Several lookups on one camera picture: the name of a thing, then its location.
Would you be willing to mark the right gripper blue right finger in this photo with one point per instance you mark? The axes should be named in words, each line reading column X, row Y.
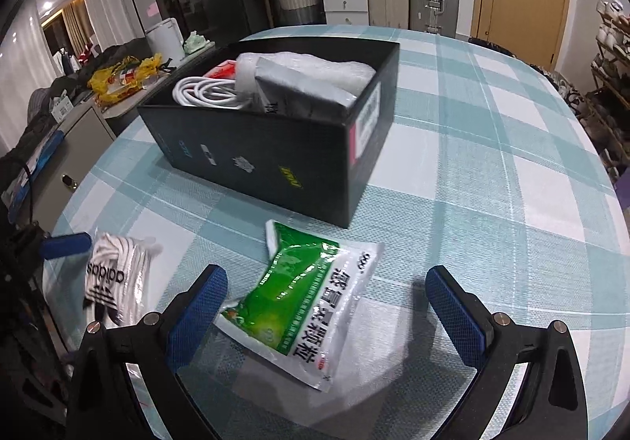
column 462, row 315

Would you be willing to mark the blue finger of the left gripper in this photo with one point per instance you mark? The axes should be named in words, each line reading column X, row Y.
column 60, row 247

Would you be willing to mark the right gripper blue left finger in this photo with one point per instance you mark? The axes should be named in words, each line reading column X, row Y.
column 189, row 315

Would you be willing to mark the white shoelaces zip bag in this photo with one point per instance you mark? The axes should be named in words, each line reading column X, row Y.
column 116, row 279

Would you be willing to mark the green white medicine packet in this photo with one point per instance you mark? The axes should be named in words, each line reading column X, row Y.
column 298, row 315

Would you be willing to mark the black cardboard box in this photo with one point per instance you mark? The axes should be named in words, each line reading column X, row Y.
column 316, row 168

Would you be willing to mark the red white balloon glue bag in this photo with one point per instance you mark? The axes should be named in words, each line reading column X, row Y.
column 224, row 71

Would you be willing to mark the white bubble wrap piece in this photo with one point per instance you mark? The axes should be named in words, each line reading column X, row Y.
column 350, row 76

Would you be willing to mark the grey low cabinet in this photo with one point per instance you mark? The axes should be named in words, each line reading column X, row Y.
column 119, row 116

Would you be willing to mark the teal checkered tablecloth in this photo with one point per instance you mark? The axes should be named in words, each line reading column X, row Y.
column 485, row 171

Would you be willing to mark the yellow plastic bag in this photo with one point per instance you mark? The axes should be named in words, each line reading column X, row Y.
column 114, row 84

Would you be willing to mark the white air purifier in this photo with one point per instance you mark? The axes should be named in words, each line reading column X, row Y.
column 166, row 39

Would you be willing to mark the wooden shoe rack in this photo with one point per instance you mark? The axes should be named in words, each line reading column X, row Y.
column 607, row 122

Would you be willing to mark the white sheer curtain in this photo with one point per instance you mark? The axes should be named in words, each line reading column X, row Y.
column 42, row 40

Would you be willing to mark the woven laundry basket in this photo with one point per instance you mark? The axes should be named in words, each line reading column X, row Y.
column 299, row 12

